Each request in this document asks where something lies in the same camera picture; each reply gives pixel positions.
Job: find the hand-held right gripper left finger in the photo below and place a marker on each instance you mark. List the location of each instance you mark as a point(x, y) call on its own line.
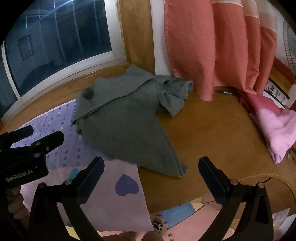
point(92, 177)

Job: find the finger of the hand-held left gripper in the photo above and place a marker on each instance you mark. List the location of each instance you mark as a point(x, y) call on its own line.
point(44, 142)
point(16, 136)

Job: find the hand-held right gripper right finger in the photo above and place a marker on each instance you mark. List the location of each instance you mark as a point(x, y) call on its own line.
point(211, 178)

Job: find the person's left hand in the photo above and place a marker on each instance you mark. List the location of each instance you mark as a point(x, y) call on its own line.
point(17, 201)

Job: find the purple dotted bed sheet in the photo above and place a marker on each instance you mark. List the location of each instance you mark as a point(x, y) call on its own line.
point(64, 150)

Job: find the wooden window bench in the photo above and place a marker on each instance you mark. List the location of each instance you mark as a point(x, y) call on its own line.
point(208, 129)

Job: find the black white patterned slipper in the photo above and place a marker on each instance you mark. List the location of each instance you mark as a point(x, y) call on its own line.
point(157, 225)

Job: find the pink cloth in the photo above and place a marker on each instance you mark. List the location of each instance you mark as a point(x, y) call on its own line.
point(275, 125)

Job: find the dark pen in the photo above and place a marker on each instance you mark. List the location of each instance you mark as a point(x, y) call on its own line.
point(223, 92)

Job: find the white framed window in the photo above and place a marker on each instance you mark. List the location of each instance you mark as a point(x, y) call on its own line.
point(57, 41)

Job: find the white printed board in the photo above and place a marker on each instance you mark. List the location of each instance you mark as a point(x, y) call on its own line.
point(276, 92)

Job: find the salmon curtain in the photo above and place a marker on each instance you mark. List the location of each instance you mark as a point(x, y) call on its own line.
point(196, 46)

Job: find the electric fan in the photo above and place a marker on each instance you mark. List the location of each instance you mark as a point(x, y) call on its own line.
point(290, 46)

